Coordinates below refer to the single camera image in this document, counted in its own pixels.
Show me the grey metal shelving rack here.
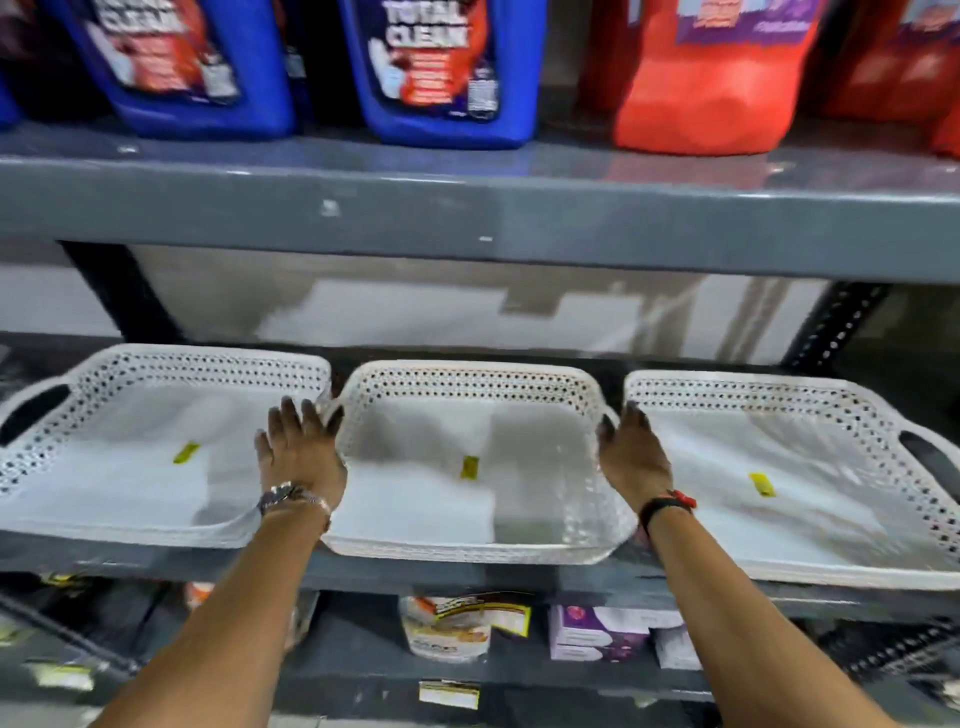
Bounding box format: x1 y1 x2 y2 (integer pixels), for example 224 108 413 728
0 90 960 728

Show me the blue detergent jug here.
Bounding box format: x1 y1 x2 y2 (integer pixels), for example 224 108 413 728
336 0 549 150
41 0 298 142

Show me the white perforated plastic basket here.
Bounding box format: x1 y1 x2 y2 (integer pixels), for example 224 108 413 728
320 360 639 567
0 343 333 550
621 369 960 593

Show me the silver wristwatch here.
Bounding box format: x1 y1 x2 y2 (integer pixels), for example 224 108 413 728
257 481 333 534

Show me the white shelf price label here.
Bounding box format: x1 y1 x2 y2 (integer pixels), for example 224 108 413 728
417 679 482 712
28 663 96 693

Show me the small white box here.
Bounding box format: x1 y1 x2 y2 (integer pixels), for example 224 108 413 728
650 625 703 672

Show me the person's left forearm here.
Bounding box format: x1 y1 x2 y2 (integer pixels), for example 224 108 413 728
88 504 332 728

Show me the person's right forearm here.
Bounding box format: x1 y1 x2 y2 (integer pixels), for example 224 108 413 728
643 507 901 728

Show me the purple and white box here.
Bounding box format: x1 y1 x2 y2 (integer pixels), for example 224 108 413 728
548 603 655 664

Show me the white refill pouch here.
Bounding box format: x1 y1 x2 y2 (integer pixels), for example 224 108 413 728
398 591 534 666

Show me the person's left hand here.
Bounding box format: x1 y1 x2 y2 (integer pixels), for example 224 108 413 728
254 396 348 513

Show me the black and red wristband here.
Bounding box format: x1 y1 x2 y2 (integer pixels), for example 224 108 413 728
636 489 699 538

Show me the person's right hand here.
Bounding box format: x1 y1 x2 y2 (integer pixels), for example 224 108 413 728
596 401 675 516

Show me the red detergent jug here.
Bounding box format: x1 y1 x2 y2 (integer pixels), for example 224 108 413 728
610 0 828 158
928 103 960 160
812 0 960 126

